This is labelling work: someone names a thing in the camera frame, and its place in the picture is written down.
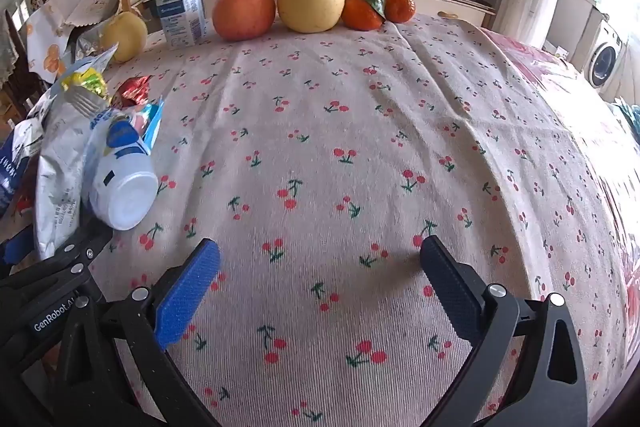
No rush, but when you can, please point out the silver wet wipes pack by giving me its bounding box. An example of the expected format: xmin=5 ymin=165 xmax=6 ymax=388
xmin=34 ymin=91 xmax=107 ymax=260

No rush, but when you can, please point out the white blue paper bag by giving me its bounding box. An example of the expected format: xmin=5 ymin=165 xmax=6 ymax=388
xmin=1 ymin=46 xmax=117 ymax=215

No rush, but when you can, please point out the yellow snack wrapper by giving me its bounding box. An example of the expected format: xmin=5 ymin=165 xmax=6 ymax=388
xmin=61 ymin=67 xmax=108 ymax=100

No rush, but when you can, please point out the red snack wrapper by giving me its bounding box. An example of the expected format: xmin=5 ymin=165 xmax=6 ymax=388
xmin=112 ymin=76 xmax=151 ymax=108

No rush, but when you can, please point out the cherry print tablecloth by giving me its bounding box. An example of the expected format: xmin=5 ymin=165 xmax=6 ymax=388
xmin=94 ymin=17 xmax=639 ymax=426

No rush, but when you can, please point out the small yellow pear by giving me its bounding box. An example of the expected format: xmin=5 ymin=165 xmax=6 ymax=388
xmin=100 ymin=12 xmax=148 ymax=63

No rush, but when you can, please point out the white washing machine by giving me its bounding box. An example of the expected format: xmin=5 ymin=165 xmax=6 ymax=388
xmin=582 ymin=20 xmax=623 ymax=91

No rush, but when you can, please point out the red apple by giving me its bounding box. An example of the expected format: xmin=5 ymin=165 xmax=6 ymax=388
xmin=212 ymin=0 xmax=276 ymax=41

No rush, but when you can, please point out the right orange tangerine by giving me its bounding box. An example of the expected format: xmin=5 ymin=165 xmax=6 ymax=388
xmin=384 ymin=0 xmax=416 ymax=24

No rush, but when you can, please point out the large yellow pear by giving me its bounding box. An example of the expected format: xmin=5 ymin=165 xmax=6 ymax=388
xmin=277 ymin=0 xmax=345 ymax=34

